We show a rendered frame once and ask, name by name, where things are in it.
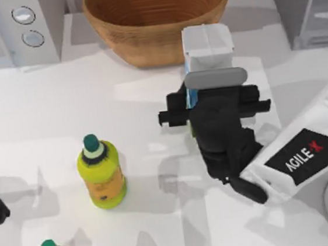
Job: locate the white and blue carton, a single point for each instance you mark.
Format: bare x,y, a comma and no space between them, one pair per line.
207,43

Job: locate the brown wooden basket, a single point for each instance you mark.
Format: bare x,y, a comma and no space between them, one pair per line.
150,46

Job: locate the yellow-green bottle with green cap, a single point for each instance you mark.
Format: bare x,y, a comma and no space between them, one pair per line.
103,176

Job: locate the round grey microwave knob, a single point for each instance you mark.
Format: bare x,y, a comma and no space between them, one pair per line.
33,38
23,15

